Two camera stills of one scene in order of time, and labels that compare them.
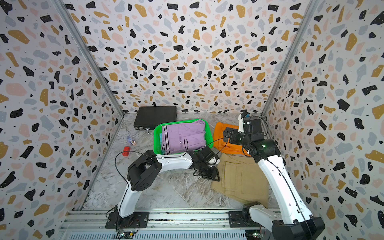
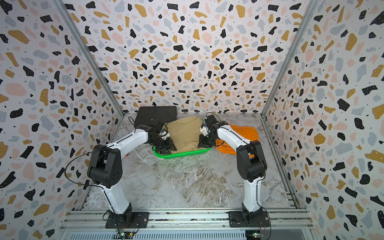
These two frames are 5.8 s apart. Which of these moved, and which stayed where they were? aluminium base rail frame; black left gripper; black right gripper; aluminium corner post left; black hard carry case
Moved: black left gripper; black right gripper
Stayed: aluminium base rail frame; black hard carry case; aluminium corner post left
